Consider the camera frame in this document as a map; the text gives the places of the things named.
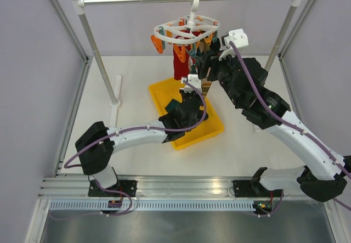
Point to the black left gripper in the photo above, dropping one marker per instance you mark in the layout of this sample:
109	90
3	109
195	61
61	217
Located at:
184	94

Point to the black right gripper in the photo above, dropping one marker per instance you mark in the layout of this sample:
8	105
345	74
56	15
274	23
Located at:
213	60

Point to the dark teal sock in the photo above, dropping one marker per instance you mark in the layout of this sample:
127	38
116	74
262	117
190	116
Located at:
192	66
172	105

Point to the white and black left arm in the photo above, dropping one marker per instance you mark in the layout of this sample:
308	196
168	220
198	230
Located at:
98	143

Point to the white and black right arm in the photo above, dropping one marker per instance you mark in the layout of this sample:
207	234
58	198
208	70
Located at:
323	177

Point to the white round clip hanger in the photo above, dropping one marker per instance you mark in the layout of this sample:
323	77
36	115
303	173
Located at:
189	29

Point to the striped beige maroon sock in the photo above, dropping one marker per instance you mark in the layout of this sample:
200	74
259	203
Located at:
201	50

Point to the red sock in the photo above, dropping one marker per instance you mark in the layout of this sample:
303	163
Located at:
181	60

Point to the yellow plastic tray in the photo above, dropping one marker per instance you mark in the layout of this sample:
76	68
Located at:
162	93

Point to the silver clothes rack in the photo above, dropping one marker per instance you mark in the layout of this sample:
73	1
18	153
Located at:
79	6

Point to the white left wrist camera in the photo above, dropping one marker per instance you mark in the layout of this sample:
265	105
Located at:
191	82

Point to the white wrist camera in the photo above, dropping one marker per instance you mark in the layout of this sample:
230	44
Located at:
237	36
191	82

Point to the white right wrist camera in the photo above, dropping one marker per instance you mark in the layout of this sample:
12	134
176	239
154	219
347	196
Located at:
237	36

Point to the aluminium table edge rail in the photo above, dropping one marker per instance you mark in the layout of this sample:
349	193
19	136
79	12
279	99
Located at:
75	186

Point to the white slotted cable duct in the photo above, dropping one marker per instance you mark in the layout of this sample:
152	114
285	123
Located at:
154	205

